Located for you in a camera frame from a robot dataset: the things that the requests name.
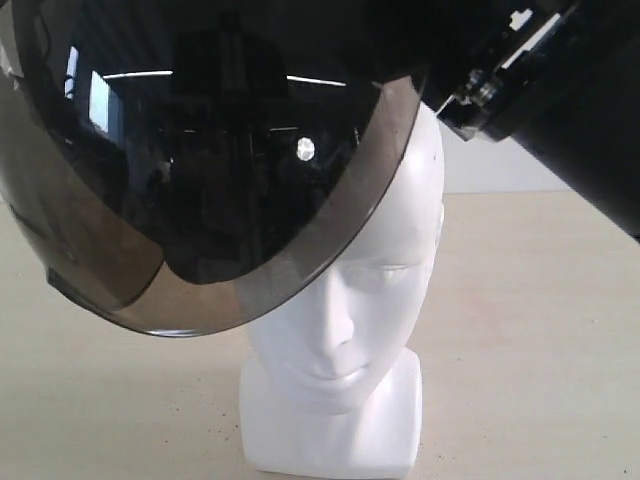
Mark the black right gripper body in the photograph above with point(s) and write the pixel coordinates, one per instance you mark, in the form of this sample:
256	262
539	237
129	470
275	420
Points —
499	64

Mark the black helmet with tinted visor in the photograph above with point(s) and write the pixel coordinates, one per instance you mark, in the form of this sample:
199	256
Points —
181	168

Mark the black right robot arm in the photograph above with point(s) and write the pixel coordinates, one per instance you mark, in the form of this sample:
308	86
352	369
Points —
568	93

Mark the white mannequin head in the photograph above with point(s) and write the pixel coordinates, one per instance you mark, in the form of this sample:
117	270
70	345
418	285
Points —
332	389

